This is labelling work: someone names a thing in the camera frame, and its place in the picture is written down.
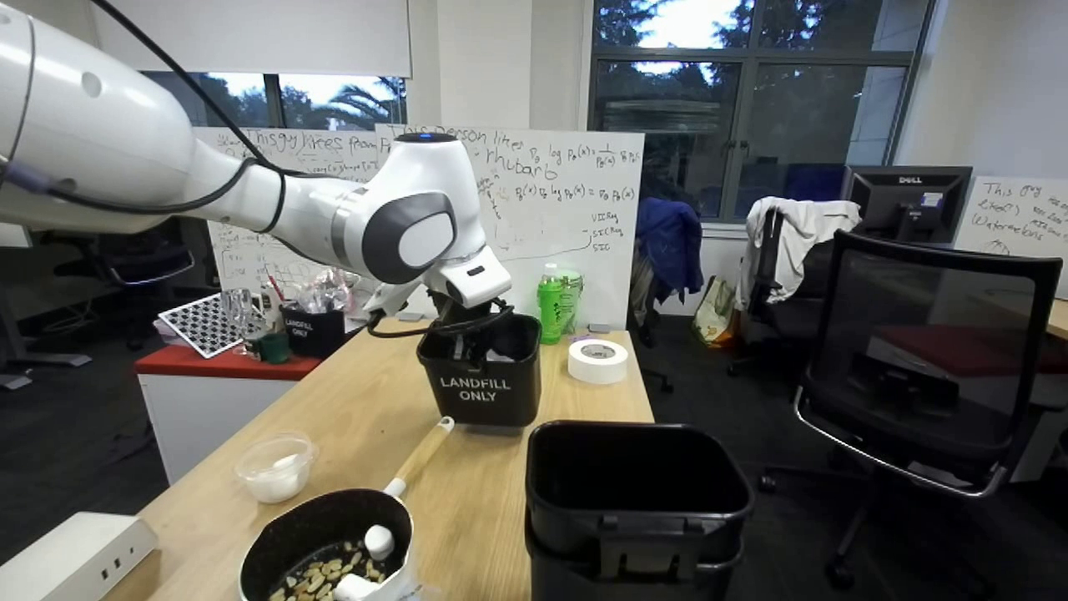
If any whiteboard with smiley drawing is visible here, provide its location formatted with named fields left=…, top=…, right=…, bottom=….
left=443, top=126, right=648, bottom=330

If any black plastic bin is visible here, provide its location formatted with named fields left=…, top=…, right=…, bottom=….
left=528, top=521, right=749, bottom=601
left=526, top=417, right=759, bottom=561

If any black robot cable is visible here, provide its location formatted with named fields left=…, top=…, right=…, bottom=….
left=0, top=0, right=294, bottom=217

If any black office chair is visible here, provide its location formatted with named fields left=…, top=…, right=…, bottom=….
left=794, top=230, right=1065, bottom=596

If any white cabinet red top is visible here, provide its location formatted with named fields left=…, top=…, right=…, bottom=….
left=133, top=342, right=328, bottom=484

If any white tape roll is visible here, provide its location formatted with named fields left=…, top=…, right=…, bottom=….
left=564, top=339, right=636, bottom=388

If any black dell monitor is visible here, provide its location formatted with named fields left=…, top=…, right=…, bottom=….
left=849, top=164, right=976, bottom=247

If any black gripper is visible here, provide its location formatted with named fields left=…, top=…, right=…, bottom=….
left=428, top=281, right=518, bottom=369

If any yellow white bag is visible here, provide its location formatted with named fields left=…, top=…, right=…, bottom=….
left=694, top=273, right=744, bottom=349

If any green bottle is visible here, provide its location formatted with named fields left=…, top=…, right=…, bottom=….
left=533, top=261, right=588, bottom=349

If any dark background office chair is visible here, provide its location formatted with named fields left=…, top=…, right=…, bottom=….
left=104, top=221, right=200, bottom=294

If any clear plastic cup with marshmallows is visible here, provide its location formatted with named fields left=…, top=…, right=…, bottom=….
left=234, top=430, right=322, bottom=508

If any blue jacket on chair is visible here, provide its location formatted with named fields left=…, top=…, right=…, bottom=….
left=636, top=197, right=708, bottom=308

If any white window blind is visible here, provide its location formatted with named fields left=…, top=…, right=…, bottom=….
left=87, top=0, right=414, bottom=82

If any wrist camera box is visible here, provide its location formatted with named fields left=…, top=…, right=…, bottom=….
left=438, top=256, right=514, bottom=313

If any dark green cup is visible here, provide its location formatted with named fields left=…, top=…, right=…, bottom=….
left=255, top=329, right=294, bottom=363

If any small whiteboard with writing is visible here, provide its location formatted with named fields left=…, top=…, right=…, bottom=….
left=951, top=175, right=1068, bottom=272

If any white jacket on chair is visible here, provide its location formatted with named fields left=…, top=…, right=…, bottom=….
left=744, top=197, right=863, bottom=312

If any clear plastic bag with clutter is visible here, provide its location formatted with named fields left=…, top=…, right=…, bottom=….
left=261, top=264, right=362, bottom=320

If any white marshmallow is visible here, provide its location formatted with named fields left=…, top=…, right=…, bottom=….
left=362, top=521, right=398, bottom=565
left=331, top=570, right=384, bottom=601

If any peanuts pile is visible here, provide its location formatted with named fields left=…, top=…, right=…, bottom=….
left=267, top=541, right=378, bottom=601

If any white power box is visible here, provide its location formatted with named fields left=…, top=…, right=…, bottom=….
left=0, top=510, right=160, bottom=601

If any black pot with white contents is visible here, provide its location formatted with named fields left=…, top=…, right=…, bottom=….
left=236, top=413, right=458, bottom=601

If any black landfill only bin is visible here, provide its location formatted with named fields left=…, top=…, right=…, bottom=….
left=282, top=305, right=348, bottom=362
left=414, top=313, right=546, bottom=430

